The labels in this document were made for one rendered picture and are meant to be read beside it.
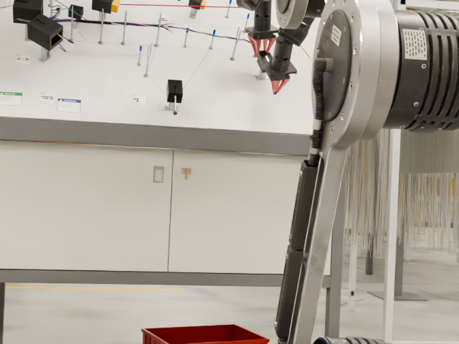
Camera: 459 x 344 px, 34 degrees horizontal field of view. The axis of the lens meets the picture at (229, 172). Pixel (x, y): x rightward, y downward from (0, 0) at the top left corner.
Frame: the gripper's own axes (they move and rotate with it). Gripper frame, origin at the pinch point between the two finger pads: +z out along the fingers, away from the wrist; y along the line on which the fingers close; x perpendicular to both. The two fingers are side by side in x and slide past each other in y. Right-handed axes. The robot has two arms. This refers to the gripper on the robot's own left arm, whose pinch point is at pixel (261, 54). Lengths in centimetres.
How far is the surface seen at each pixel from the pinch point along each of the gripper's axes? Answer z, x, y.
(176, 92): 2.9, 13.4, 36.4
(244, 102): 11.9, 10.2, 10.8
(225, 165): 27.5, 22.2, 23.1
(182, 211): 39, 25, 40
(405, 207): 100, -26, -95
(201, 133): 15.9, 18.8, 30.4
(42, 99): 6, -3, 75
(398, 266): 199, -92, -155
